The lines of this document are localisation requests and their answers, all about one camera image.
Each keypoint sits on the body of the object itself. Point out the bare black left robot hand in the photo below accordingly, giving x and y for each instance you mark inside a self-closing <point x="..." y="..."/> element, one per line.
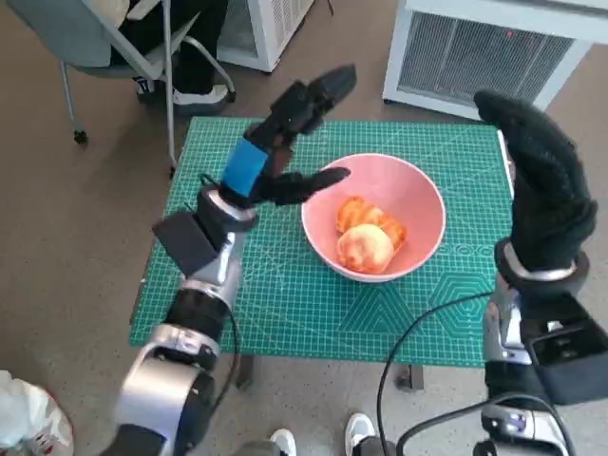
<point x="247" y="166"/>

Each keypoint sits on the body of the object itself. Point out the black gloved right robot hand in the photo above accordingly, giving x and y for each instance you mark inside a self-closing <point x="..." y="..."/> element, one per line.
<point x="551" y="199"/>

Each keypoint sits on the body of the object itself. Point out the long glazed toy bread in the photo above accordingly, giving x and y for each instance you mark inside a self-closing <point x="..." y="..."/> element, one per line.
<point x="361" y="214"/>

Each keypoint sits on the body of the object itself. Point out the pink bowl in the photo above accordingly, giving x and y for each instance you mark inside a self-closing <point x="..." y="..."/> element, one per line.
<point x="408" y="185"/>

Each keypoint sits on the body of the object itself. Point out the round toy bread bun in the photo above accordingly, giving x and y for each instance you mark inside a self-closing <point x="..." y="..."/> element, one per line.
<point x="366" y="247"/>

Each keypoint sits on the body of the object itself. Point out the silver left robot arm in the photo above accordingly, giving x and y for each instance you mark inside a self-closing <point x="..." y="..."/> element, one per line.
<point x="152" y="380"/>

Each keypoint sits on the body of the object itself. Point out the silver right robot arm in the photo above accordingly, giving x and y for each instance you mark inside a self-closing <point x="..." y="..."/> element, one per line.
<point x="503" y="332"/>

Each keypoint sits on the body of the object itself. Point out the person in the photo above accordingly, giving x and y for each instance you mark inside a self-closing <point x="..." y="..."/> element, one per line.
<point x="195" y="57"/>

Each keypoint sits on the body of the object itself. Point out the small white mesh cabinet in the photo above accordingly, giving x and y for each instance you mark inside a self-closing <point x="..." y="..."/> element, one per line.
<point x="273" y="33"/>

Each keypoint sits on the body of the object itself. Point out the green cutting mat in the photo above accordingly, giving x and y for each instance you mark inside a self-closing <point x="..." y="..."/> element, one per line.
<point x="285" y="309"/>

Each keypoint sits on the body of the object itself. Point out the large white mesh cabinet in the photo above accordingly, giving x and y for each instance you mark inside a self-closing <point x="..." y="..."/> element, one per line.
<point x="475" y="57"/>

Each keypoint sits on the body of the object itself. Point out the black table leg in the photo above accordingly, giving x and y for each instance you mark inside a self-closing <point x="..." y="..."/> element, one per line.
<point x="244" y="373"/>
<point x="410" y="378"/>

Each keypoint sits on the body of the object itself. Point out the grey office chair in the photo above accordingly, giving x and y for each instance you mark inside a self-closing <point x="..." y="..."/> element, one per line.
<point x="76" y="43"/>

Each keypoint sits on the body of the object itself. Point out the white shoe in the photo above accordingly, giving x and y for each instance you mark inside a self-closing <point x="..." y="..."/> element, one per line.
<point x="284" y="443"/>
<point x="358" y="430"/>

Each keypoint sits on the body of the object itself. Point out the white plastic bag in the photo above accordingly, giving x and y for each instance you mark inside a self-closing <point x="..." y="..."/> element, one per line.
<point x="28" y="413"/>

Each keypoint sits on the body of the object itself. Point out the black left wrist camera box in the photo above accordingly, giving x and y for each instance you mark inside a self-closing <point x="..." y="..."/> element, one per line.
<point x="185" y="242"/>

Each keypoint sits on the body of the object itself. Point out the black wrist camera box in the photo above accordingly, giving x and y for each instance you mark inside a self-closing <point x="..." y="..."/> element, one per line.
<point x="570" y="351"/>
<point x="185" y="242"/>

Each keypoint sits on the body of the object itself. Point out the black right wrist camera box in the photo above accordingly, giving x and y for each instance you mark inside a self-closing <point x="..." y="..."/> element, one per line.
<point x="570" y="351"/>

